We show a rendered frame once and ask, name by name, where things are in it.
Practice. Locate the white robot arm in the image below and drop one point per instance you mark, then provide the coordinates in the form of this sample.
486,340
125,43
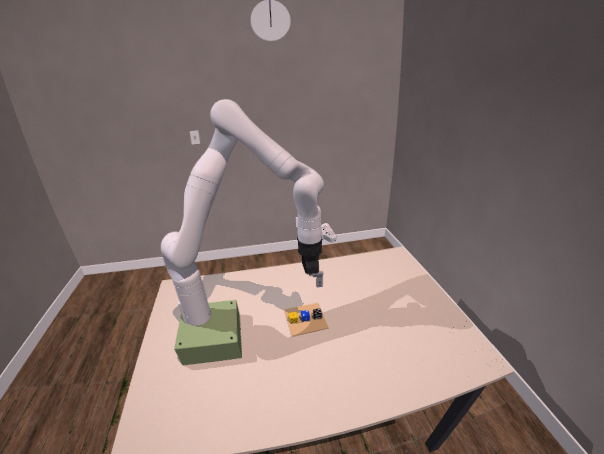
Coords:
180,251

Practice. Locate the tan square mat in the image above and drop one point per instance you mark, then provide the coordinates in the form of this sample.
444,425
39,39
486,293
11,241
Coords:
304,327

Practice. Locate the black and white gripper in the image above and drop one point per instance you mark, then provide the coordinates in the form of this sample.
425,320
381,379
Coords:
310,246

